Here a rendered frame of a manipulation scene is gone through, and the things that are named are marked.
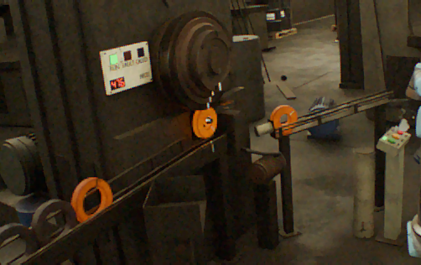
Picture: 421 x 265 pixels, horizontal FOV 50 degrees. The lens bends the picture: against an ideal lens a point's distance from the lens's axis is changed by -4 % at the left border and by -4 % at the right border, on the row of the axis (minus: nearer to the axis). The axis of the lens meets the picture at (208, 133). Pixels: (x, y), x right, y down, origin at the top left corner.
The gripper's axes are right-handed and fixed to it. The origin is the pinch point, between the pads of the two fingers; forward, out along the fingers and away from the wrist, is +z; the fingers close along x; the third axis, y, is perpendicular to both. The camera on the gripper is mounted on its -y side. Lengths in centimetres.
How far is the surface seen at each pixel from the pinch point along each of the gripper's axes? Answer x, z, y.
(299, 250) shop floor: -29, 77, -18
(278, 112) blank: -17, 12, -59
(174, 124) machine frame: -75, 12, -83
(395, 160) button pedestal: 2.5, 16.7, 5.4
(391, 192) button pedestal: 2.5, 35.0, 10.2
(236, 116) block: -38, 14, -72
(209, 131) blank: -60, 15, -73
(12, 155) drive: -101, 73, -185
